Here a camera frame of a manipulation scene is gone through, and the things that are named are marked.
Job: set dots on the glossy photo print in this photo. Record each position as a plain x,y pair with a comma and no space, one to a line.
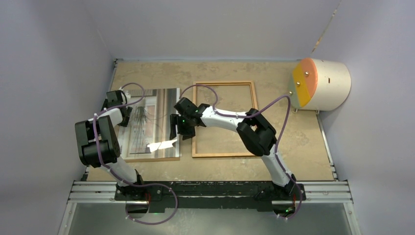
152,120

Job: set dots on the cream cylinder with coloured lid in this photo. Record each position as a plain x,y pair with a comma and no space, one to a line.
319,85

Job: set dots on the aluminium rail frame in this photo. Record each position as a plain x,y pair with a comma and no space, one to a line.
318,192

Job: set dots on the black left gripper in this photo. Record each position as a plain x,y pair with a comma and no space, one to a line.
124,124

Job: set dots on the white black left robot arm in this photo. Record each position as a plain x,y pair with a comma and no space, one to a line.
98,146

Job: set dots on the wooden picture frame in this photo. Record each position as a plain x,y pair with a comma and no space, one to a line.
222,83

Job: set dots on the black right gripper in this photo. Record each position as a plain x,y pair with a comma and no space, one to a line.
188,133

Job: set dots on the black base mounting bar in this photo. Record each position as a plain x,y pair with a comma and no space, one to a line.
258,195

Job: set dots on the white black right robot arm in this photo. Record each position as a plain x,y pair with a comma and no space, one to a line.
258,136

